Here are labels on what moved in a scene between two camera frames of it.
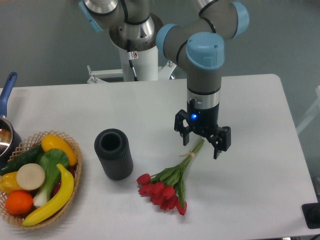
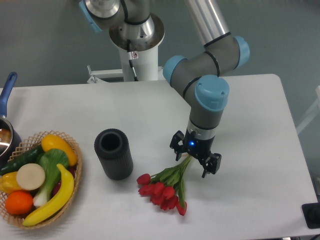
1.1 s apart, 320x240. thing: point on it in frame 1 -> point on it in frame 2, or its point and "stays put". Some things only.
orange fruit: (19, 202) stays put
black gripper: (204, 121) -> (200, 148)
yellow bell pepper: (8, 183) stays put
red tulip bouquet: (167, 188) stays put
